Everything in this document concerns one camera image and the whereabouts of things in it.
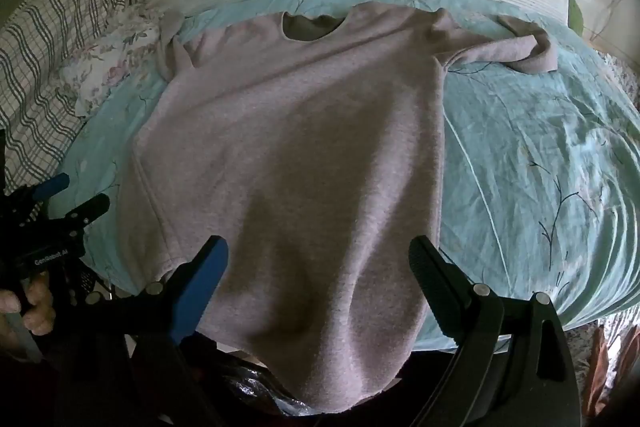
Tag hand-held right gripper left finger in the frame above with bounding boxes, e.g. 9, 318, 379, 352
87, 235, 230, 427

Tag brown cloth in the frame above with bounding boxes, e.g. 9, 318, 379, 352
582, 324, 640, 414

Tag clear plastic bag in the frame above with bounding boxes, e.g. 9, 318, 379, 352
220, 354, 321, 420

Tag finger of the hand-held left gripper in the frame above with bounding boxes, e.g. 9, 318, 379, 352
35, 193, 111, 233
10, 173, 71, 208

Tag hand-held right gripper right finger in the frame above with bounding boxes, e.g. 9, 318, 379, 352
408, 235, 583, 427

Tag teal floral bed sheet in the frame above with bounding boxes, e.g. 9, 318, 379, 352
50, 0, 640, 353

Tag person's left hand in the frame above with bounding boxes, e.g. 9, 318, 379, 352
0, 278, 57, 338

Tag white floral cloth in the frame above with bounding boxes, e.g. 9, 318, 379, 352
57, 4, 173, 118

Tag pinkish grey sweater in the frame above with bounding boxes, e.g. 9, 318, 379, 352
114, 1, 558, 415

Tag plaid checked cloth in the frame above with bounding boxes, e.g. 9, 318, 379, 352
0, 0, 146, 190

